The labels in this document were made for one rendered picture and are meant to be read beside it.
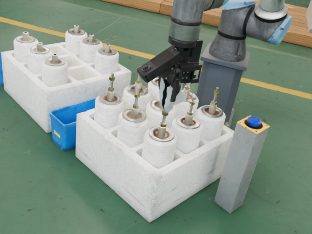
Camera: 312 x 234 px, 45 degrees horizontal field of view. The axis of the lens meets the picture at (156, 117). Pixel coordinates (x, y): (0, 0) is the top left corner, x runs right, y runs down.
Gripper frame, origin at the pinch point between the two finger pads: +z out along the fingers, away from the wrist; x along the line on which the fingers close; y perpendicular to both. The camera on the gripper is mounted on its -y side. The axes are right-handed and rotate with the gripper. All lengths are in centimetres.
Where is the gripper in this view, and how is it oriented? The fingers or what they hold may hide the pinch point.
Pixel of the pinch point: (164, 107)
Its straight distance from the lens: 104.9
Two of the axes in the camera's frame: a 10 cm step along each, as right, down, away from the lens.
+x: -4.6, -5.2, 7.2
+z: -1.3, 8.4, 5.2
